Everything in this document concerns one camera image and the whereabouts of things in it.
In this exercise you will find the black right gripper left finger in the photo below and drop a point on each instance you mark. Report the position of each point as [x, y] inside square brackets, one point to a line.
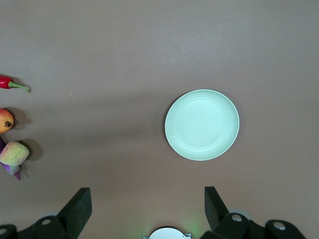
[69, 214]

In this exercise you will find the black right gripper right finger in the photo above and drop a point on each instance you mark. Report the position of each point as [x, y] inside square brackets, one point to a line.
[216, 214]

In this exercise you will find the red yellow pomegranate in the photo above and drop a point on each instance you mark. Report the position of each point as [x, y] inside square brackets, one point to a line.
[5, 119]

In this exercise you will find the red chili pepper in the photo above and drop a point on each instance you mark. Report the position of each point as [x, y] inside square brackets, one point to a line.
[5, 82]

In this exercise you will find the purple eggplant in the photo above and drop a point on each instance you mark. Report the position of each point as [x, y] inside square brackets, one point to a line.
[11, 169]

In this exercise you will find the light green round plate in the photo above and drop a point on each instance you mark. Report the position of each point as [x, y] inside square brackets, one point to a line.
[202, 124]

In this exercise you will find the brown table mat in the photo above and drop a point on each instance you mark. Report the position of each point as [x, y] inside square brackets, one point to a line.
[124, 49]

